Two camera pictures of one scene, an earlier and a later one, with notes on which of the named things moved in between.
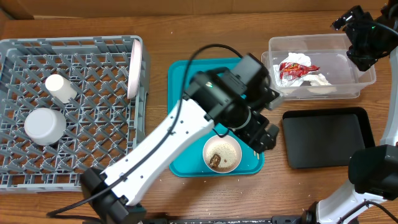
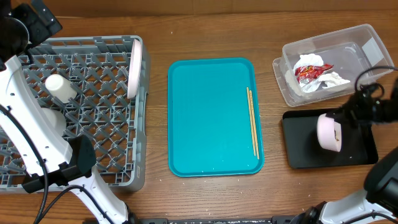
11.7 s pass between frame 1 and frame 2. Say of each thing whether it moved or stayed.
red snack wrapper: moved
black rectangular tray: stayed
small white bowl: moved
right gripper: moved
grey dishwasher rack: stayed
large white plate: stayed
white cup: stayed
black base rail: stayed
